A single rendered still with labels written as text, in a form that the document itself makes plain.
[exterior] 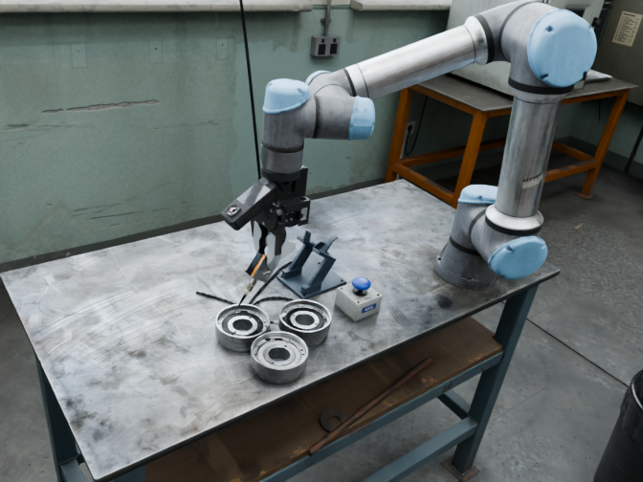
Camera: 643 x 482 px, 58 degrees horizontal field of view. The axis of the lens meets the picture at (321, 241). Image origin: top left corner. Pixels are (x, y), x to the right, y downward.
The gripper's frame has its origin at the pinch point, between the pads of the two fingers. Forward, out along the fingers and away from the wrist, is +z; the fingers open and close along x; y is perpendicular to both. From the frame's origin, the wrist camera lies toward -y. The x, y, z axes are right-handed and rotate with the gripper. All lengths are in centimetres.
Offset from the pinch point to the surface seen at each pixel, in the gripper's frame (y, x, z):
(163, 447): -31.5, -19.2, 13.2
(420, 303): 33.3, -15.3, 13.3
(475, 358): 58, -20, 38
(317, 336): 3.7, -13.9, 10.5
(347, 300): 15.9, -9.1, 9.7
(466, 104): 185, 89, 18
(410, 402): 33, -20, 40
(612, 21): 381, 120, -10
